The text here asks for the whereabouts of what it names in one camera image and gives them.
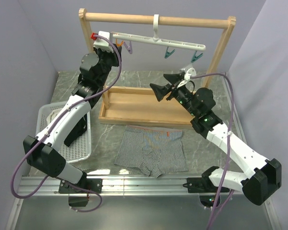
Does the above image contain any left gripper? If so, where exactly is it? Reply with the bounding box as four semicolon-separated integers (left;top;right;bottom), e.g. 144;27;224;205
93;43;122;87

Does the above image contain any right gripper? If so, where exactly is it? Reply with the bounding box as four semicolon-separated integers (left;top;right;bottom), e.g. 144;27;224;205
149;74;199;117

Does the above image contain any orange clothespin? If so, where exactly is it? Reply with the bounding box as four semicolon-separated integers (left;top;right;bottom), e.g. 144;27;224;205
115;40;124;47

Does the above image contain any white plastic hanger bar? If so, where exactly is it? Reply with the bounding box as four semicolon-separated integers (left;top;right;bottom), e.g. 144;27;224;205
112;14;206;51

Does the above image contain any grey striped boxer underwear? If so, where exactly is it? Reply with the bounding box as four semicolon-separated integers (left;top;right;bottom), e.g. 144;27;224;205
114;126;188;178

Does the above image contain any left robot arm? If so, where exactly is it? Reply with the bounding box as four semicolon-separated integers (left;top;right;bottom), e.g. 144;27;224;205
23;46;121;193

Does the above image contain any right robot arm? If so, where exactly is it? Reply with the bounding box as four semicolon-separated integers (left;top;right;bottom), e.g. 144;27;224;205
150;73;282;206

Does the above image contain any black underwear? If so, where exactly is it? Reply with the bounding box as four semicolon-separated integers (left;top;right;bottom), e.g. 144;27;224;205
64;115;87;147

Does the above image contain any purple clothespin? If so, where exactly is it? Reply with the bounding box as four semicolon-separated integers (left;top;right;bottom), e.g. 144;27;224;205
123;41;133;54

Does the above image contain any light teal clothespin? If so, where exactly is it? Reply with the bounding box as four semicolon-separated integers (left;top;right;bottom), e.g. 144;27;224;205
191;51;203;63

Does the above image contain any wooden hanging rack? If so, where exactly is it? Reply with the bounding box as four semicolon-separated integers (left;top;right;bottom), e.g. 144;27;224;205
79;9;236;128

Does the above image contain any white cloth garment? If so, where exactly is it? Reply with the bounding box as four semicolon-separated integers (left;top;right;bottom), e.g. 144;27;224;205
46;109;61;125

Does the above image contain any white plastic basket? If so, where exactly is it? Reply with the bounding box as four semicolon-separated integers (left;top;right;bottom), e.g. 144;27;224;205
36;101;92;163

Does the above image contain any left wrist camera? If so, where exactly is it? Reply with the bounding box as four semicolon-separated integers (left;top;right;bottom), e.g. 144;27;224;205
91;31;114;53

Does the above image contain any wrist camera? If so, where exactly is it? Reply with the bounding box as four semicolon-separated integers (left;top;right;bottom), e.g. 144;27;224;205
177;64;197;88
91;31;114;53

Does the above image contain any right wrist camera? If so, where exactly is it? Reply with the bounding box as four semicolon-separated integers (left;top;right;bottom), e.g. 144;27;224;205
177;64;197;88

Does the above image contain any aluminium mounting rail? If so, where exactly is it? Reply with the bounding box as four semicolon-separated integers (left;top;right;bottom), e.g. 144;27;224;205
17;174;216;197

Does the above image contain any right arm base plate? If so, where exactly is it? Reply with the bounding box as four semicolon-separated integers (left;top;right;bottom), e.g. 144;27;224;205
182;177;218;193

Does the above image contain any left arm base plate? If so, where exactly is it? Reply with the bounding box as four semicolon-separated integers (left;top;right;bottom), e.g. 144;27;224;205
59;178;103;194

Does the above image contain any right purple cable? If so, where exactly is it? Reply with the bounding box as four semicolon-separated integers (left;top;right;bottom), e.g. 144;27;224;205
189;72;236;230

